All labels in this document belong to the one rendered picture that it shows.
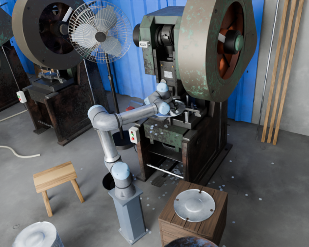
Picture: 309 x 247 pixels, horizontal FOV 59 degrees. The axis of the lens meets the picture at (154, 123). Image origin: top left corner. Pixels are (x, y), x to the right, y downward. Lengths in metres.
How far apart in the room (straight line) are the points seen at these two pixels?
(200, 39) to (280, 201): 1.60
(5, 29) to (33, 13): 1.89
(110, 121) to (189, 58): 0.60
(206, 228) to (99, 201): 1.13
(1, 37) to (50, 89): 1.54
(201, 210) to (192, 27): 1.20
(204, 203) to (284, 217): 0.75
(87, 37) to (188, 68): 1.31
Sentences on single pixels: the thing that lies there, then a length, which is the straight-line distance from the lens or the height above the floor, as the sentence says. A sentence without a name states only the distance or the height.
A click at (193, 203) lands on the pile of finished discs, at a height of 0.36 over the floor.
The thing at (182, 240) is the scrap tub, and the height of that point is 0.46.
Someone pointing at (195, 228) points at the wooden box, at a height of 0.35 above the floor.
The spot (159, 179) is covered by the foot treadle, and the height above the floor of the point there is 0.16.
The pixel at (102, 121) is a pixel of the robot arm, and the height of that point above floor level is 1.07.
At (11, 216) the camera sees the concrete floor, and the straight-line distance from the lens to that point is 2.90.
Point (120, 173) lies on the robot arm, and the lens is 1.85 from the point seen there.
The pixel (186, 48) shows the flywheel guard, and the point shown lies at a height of 1.40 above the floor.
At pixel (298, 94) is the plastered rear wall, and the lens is 3.26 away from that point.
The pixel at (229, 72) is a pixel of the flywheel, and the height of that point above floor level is 1.06.
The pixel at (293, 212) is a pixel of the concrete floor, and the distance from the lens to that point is 2.57.
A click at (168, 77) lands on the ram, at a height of 1.04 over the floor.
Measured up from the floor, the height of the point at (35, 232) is 0.32.
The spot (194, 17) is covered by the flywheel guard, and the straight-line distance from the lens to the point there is 1.64.
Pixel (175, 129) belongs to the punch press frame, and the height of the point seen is 0.64.
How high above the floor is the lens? 1.88
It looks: 32 degrees down
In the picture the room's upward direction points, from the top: 7 degrees counter-clockwise
